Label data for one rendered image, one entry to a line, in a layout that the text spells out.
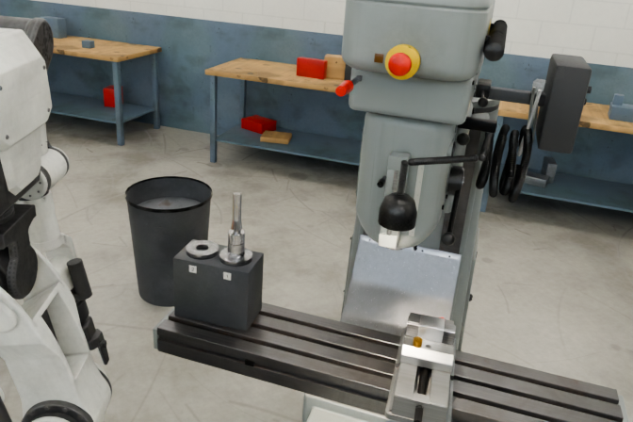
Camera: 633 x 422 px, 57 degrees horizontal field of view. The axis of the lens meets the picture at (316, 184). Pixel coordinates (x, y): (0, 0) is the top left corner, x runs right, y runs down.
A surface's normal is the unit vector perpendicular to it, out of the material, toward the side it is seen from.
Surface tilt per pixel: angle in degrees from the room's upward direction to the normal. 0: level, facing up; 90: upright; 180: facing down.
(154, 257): 93
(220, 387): 0
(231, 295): 90
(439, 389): 0
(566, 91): 90
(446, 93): 90
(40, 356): 115
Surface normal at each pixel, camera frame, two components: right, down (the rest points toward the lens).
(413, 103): -0.30, 0.34
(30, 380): 0.04, 0.38
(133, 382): 0.07, -0.93
